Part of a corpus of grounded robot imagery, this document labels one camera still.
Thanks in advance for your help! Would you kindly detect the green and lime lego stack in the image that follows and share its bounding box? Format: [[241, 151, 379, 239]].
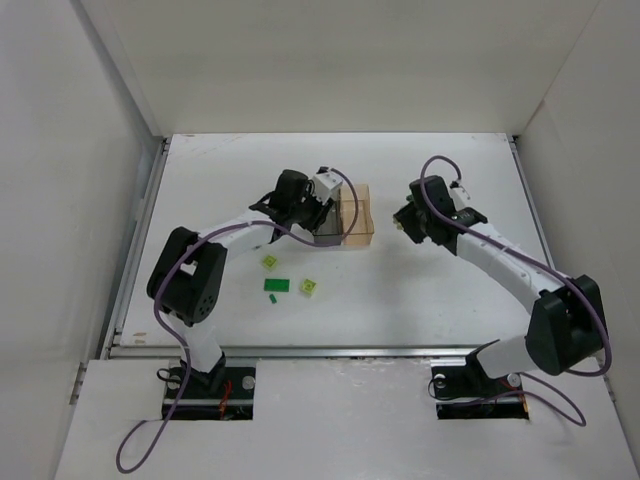
[[393, 194, 415, 231]]

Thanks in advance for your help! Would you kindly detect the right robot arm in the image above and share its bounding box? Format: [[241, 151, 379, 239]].
[[393, 175, 608, 400]]

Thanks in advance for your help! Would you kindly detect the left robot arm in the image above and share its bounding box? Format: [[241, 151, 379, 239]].
[[147, 167, 344, 396]]

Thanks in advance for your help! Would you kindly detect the grey transparent container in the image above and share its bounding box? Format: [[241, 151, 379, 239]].
[[312, 201, 343, 245]]

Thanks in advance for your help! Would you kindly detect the orange transparent container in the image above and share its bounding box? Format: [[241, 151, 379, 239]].
[[339, 184, 375, 247]]

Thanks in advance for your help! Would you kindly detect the lime lego brick left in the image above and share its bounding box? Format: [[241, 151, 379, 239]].
[[261, 255, 279, 271]]

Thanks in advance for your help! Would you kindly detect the lime lego brick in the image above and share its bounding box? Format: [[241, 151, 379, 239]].
[[300, 278, 317, 297], [261, 255, 279, 271]]

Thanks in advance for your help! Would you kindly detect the lime lego brick right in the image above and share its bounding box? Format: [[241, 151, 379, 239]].
[[300, 278, 317, 297]]

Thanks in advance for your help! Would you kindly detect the dark green flat lego plate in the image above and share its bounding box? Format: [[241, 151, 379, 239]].
[[264, 278, 290, 292]]

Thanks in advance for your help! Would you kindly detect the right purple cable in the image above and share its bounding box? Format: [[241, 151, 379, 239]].
[[419, 155, 614, 427]]

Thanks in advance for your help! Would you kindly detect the purple cable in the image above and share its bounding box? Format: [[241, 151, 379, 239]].
[[419, 155, 614, 427], [116, 167, 359, 474]]

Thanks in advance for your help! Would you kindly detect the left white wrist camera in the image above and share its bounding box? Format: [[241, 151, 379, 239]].
[[311, 167, 343, 205]]

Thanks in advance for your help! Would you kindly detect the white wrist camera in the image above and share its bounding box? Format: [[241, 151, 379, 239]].
[[311, 167, 343, 205], [449, 180, 471, 210]]

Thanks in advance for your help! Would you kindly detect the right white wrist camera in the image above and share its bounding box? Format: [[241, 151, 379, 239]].
[[449, 180, 471, 210]]

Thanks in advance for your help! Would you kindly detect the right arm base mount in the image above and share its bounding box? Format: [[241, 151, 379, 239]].
[[427, 361, 529, 420]]

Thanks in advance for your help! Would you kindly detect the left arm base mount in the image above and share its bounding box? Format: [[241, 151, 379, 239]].
[[156, 365, 256, 421]]

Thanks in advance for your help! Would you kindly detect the aluminium rail front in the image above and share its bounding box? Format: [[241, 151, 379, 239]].
[[100, 345, 473, 360]]

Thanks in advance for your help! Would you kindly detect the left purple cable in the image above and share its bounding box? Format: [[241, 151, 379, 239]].
[[116, 167, 359, 474]]

